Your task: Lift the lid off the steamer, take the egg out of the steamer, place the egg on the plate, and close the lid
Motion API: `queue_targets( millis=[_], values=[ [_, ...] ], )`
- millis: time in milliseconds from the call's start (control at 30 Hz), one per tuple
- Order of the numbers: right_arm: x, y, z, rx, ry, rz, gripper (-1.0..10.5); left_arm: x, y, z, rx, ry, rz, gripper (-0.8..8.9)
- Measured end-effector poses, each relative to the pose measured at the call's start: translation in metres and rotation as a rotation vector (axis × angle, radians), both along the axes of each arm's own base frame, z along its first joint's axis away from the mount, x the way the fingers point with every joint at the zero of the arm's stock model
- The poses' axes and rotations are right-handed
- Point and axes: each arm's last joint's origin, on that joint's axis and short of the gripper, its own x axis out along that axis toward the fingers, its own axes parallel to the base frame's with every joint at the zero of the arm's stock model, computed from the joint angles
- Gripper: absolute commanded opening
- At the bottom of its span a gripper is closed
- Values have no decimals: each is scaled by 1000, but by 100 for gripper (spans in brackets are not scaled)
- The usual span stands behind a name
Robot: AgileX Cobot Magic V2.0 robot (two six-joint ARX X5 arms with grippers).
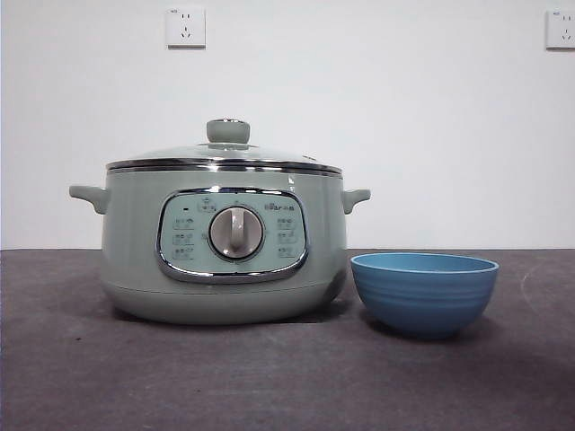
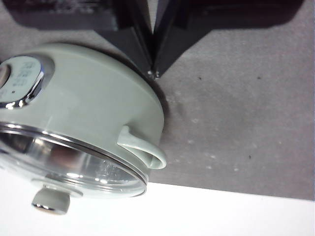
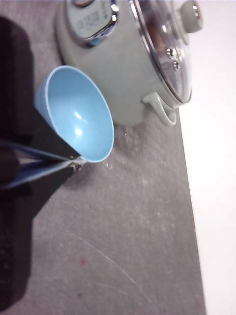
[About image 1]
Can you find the glass lid with green knob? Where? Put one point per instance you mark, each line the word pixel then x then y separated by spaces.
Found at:
pixel 227 130

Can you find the pale green electric steamer pot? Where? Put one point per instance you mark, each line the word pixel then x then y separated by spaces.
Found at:
pixel 135 233

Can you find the blue ribbed bowl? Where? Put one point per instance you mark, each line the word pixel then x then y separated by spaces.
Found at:
pixel 424 301

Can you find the white wall socket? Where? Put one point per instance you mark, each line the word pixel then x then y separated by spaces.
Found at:
pixel 186 28
pixel 561 29

